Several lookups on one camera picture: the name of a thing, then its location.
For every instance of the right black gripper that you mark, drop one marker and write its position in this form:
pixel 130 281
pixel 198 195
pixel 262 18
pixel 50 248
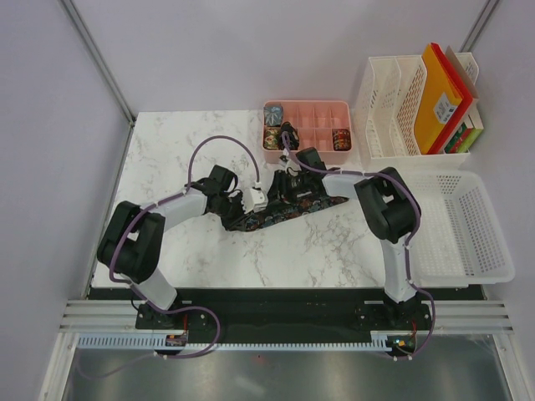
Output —
pixel 278 190

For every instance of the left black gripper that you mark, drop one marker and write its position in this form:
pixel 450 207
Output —
pixel 238 222

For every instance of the dark floral patterned tie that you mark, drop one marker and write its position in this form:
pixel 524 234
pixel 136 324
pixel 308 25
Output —
pixel 309 204

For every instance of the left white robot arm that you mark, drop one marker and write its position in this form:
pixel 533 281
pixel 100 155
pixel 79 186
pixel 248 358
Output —
pixel 131 245

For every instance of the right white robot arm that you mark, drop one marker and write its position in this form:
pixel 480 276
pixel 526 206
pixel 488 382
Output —
pixel 391 213

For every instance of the beige floral rolled tie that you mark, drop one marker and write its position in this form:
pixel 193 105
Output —
pixel 271 138

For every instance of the black rolled tie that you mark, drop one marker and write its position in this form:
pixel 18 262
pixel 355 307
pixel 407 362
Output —
pixel 292 136

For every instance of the grey rolled tie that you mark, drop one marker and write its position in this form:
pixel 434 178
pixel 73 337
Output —
pixel 273 115

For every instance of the pink compartment organizer box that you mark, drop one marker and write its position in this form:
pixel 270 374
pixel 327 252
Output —
pixel 314 121

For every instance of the red rolled tie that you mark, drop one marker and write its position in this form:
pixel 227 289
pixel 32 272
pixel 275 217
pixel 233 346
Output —
pixel 341 139

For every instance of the white file organizer rack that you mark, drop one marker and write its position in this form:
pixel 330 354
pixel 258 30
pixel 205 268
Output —
pixel 384 115

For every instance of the green book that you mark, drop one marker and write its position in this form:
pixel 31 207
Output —
pixel 463 139

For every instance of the white perforated plastic basket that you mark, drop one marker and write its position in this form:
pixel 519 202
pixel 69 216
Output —
pixel 460 241

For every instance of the orange folder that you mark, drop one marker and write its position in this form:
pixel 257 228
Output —
pixel 427 125

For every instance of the red folder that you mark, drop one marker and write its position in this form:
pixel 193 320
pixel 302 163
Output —
pixel 457 113

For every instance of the brown cardboard folder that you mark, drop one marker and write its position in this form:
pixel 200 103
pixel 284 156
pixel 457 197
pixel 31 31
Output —
pixel 467 67

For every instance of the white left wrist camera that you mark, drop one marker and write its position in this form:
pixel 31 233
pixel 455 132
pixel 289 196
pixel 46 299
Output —
pixel 254 200

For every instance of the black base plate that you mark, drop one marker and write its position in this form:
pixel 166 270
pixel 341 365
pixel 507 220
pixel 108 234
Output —
pixel 286 316

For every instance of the white slotted cable duct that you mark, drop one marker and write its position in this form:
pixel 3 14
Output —
pixel 166 342

